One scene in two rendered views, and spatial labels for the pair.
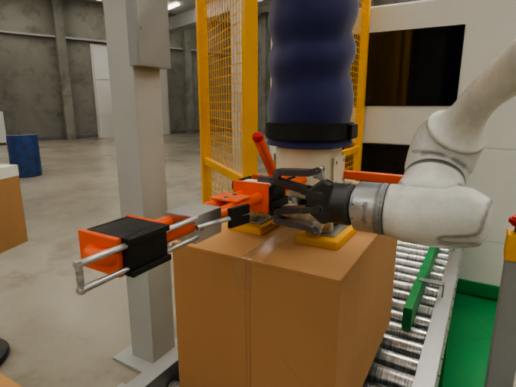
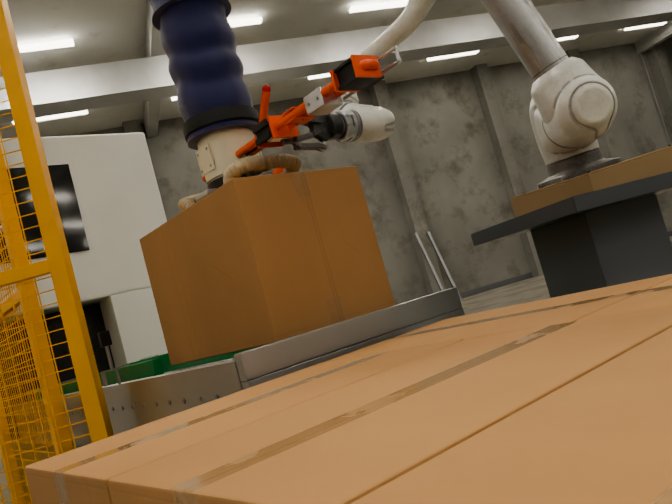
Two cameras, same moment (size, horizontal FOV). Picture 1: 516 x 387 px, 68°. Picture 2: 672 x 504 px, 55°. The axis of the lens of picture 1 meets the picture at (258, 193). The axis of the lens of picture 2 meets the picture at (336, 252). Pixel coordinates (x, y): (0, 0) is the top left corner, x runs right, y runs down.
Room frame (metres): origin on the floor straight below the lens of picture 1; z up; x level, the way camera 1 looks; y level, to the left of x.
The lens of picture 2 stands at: (0.14, 1.53, 0.66)
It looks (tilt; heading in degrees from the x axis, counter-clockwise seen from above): 4 degrees up; 290
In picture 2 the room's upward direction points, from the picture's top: 16 degrees counter-clockwise
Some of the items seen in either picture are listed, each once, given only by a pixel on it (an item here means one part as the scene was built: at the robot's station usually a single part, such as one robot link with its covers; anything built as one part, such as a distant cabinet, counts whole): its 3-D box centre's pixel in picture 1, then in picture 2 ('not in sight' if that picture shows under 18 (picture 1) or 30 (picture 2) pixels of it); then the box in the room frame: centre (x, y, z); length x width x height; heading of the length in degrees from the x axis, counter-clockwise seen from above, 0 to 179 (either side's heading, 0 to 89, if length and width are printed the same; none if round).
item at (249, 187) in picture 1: (260, 192); (275, 131); (0.79, 0.00, 1.13); 0.10 x 0.08 x 0.06; 59
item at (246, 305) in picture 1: (301, 288); (259, 270); (1.00, -0.12, 0.81); 0.60 x 0.40 x 0.40; 151
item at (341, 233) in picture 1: (341, 217); not in sight; (0.95, -0.21, 1.03); 0.34 x 0.10 x 0.05; 149
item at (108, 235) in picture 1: (124, 243); (355, 73); (0.49, 0.18, 1.13); 0.08 x 0.07 x 0.05; 149
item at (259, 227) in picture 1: (276, 207); not in sight; (1.05, -0.05, 1.03); 0.34 x 0.10 x 0.05; 149
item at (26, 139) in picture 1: (24, 155); not in sight; (7.14, 4.34, 0.39); 0.52 x 0.51 x 0.77; 40
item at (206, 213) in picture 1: (193, 222); (323, 101); (0.60, 0.10, 1.13); 0.07 x 0.07 x 0.04; 59
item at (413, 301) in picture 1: (443, 247); (194, 354); (1.85, -0.94, 0.60); 1.60 x 0.11 x 0.09; 150
